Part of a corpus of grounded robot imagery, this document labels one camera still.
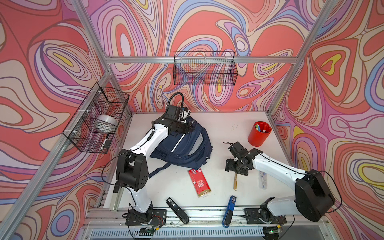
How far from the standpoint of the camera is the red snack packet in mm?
828

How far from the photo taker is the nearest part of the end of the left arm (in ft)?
2.12

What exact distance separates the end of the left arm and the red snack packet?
28 centimetres
